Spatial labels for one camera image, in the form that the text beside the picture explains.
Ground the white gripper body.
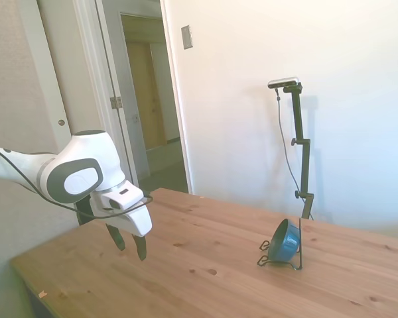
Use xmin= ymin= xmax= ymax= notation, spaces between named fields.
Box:
xmin=90 ymin=193 xmax=153 ymax=238

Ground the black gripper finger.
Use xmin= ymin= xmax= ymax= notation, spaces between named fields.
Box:
xmin=105 ymin=223 xmax=126 ymax=252
xmin=130 ymin=233 xmax=149 ymax=262

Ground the dark blue bowl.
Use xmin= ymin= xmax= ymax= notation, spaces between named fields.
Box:
xmin=267 ymin=218 xmax=301 ymax=263

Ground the grey open door leaf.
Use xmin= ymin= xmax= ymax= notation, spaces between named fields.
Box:
xmin=96 ymin=0 xmax=151 ymax=188

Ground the brown wooden hallway door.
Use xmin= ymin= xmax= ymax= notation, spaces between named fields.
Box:
xmin=125 ymin=41 xmax=169 ymax=152

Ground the white door with knob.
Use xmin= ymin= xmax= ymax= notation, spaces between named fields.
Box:
xmin=36 ymin=0 xmax=103 ymax=148

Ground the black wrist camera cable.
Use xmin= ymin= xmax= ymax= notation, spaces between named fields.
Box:
xmin=0 ymin=142 xmax=155 ymax=220

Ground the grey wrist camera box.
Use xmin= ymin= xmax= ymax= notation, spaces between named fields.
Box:
xmin=73 ymin=195 xmax=94 ymax=227

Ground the black wire dish rack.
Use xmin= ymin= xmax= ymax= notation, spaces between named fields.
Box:
xmin=257 ymin=217 xmax=305 ymax=271

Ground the black jointed camera stand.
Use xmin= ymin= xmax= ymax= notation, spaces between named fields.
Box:
xmin=282 ymin=83 xmax=316 ymax=221

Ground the grey wall switch plate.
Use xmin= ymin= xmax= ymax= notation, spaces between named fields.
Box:
xmin=180 ymin=24 xmax=194 ymax=51

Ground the silver black stereo camera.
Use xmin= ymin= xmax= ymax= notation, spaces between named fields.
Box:
xmin=267 ymin=76 xmax=300 ymax=90

